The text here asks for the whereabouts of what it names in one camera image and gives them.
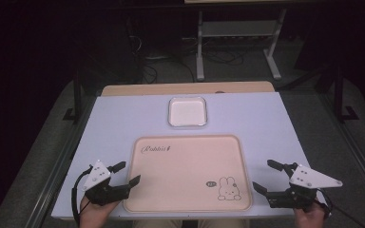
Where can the white metal desk frame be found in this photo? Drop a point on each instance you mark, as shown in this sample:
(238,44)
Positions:
(199,57)

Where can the pink tray with rabbit print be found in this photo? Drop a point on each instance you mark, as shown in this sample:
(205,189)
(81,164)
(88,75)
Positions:
(187,174)

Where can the white square dish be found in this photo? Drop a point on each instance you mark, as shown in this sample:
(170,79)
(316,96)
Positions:
(187,111)

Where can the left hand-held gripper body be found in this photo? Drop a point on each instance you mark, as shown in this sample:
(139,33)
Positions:
(106,193)

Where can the black metal stand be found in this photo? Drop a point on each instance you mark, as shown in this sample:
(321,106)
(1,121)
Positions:
(339,95)
(77,95)

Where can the person's left hand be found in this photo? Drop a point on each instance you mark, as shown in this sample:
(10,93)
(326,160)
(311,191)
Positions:
(95,213)

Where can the person's right hand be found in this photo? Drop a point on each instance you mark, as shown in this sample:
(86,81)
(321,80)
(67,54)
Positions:
(309,219)

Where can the metal frame rail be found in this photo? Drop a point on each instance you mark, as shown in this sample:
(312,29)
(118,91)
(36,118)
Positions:
(55,177)
(358,152)

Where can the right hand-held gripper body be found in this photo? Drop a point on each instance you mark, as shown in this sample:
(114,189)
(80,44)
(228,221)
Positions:
(307,179)

